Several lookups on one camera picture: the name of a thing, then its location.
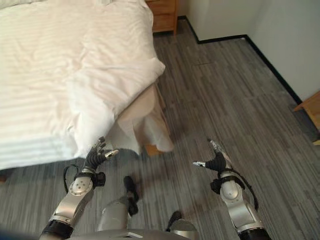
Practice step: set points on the robot left leg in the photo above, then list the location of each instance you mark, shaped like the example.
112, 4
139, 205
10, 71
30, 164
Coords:
122, 202

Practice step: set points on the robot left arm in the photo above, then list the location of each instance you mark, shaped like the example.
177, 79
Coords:
72, 195

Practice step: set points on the robot right leg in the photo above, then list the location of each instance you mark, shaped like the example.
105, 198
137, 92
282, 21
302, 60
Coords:
178, 223

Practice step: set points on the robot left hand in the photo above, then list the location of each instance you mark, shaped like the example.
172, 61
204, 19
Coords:
94, 156

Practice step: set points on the robot leg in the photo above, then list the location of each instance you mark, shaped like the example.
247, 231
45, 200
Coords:
122, 202
178, 223

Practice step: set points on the wooden furniture corner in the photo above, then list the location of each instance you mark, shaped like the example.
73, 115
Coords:
308, 105

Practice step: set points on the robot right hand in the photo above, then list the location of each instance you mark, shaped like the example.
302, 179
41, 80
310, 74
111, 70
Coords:
218, 160

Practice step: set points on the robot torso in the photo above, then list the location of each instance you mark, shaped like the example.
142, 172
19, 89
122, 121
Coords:
130, 235

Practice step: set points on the white striped duvet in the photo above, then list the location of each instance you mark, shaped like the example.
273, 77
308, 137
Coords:
67, 72

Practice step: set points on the wooden bed frame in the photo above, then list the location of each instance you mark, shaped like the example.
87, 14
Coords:
151, 149

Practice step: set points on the wooden nightstand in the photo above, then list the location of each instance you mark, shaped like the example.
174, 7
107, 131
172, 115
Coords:
163, 15

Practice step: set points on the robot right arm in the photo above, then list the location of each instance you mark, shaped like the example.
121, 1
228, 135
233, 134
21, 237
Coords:
237, 202

